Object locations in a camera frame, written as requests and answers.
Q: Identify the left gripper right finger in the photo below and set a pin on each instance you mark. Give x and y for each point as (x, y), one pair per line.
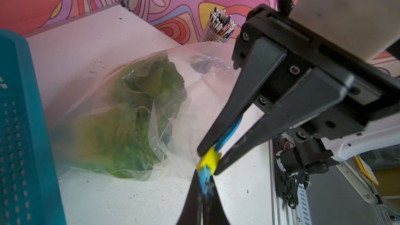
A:
(213, 212)

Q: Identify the cup of pens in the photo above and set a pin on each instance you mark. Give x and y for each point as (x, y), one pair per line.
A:
(219, 27)

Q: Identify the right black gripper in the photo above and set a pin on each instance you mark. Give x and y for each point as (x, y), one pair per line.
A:
(305, 85)

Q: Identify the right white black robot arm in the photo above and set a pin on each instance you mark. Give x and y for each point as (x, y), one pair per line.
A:
(363, 28)

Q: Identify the green chinese cabbage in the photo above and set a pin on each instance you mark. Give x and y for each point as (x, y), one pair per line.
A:
(114, 129)

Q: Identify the teal plastic basket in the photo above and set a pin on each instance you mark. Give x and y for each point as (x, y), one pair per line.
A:
(30, 192)

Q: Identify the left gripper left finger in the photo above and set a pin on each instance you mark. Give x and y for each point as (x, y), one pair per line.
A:
(192, 209)

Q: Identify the clear blue zip-top bag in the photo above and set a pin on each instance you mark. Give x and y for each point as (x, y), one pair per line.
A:
(209, 78)

